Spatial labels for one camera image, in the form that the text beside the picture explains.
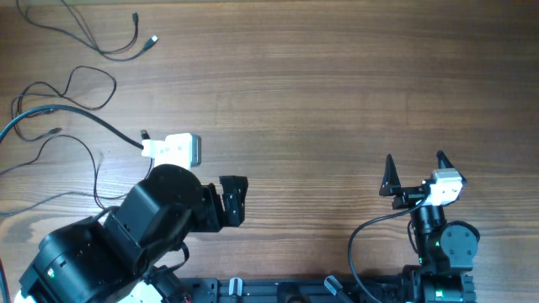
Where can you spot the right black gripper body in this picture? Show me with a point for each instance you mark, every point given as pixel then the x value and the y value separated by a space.
pixel 408 197

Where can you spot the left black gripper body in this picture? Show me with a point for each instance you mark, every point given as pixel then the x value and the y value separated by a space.
pixel 208 220

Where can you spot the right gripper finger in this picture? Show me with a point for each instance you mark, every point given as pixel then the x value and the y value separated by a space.
pixel 446 171
pixel 390 185

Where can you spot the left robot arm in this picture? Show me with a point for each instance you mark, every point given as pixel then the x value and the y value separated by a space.
pixel 102 258

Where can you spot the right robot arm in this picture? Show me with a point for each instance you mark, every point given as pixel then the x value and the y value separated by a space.
pixel 445 249

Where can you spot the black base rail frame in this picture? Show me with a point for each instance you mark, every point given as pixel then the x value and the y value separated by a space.
pixel 387 289

